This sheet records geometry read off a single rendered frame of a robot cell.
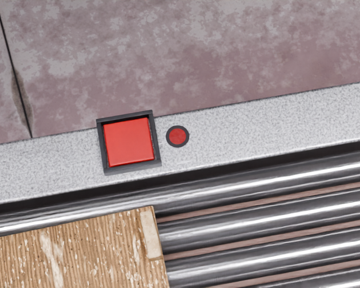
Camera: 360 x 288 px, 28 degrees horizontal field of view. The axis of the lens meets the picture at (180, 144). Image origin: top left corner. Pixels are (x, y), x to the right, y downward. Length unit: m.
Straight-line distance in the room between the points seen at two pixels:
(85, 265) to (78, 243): 0.03
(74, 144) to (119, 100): 1.02
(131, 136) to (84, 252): 0.16
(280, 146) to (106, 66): 1.13
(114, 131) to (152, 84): 1.05
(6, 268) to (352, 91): 0.51
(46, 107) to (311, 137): 1.15
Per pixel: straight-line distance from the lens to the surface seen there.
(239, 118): 0.97
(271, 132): 0.96
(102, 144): 0.94
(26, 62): 2.07
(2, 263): 0.92
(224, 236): 0.92
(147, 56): 2.03
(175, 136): 0.95
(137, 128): 0.95
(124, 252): 0.89
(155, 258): 0.87
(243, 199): 0.94
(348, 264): 0.97
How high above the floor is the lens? 1.81
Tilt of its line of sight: 71 degrees down
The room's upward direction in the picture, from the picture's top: 3 degrees counter-clockwise
